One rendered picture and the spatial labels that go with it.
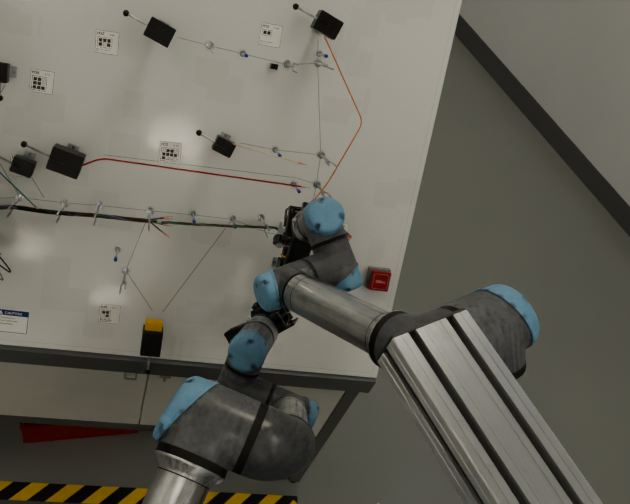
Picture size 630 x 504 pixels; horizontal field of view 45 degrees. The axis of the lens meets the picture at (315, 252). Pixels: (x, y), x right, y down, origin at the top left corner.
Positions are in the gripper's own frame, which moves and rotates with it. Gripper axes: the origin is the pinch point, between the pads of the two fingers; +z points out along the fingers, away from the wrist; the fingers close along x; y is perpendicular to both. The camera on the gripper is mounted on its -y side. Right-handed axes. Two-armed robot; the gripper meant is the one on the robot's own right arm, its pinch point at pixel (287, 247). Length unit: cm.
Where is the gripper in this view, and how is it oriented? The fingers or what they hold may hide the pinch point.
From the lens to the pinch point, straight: 180.2
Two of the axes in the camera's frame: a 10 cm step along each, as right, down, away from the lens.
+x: -9.6, -1.8, -2.2
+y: 1.4, -9.8, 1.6
